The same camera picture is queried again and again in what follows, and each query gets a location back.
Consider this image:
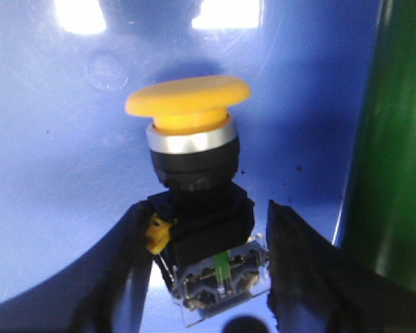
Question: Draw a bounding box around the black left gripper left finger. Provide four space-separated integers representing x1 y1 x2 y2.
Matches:
68 203 157 333

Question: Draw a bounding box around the yellow mushroom push button switch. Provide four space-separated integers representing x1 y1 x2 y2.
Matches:
125 76 270 327

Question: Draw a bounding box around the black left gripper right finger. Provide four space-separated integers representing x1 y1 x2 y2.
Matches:
267 200 416 332

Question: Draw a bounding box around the green conveyor belt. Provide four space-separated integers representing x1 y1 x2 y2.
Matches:
339 1 416 292

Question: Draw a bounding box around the blue plastic tray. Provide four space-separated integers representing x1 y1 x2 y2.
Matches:
0 0 385 333

